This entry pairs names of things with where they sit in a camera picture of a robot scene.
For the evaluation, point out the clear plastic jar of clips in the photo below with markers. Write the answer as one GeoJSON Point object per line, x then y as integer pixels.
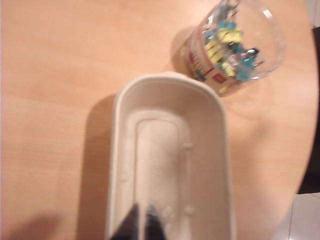
{"type": "Point", "coordinates": [225, 50]}

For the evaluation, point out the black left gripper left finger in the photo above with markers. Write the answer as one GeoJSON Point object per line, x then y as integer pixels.
{"type": "Point", "coordinates": [128, 225]}

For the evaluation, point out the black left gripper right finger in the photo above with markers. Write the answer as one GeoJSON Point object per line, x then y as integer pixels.
{"type": "Point", "coordinates": [153, 225]}

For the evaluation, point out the beige rectangular paper pulp container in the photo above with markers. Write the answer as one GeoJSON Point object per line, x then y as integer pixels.
{"type": "Point", "coordinates": [162, 150]}

